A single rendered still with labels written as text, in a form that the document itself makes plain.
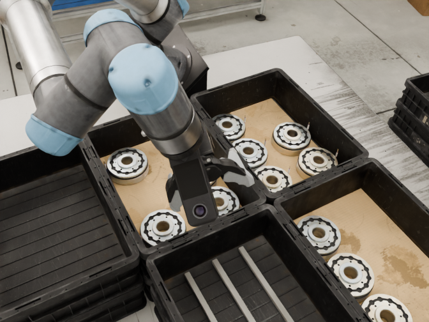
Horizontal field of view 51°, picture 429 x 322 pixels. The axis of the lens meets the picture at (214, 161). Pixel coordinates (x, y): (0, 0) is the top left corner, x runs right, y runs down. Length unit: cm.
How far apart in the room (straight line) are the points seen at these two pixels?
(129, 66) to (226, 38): 266
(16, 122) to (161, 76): 110
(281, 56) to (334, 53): 139
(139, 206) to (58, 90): 51
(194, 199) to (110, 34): 26
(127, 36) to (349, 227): 72
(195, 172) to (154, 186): 49
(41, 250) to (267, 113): 72
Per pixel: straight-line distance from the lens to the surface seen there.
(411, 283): 109
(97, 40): 63
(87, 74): 63
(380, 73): 311
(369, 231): 113
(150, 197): 112
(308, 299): 100
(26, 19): 85
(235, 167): 72
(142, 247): 92
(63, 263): 105
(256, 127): 129
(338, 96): 167
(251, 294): 99
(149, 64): 53
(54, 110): 66
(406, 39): 353
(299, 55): 184
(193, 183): 66
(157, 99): 53
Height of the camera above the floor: 171
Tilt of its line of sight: 48 degrees down
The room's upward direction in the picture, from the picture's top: 3 degrees clockwise
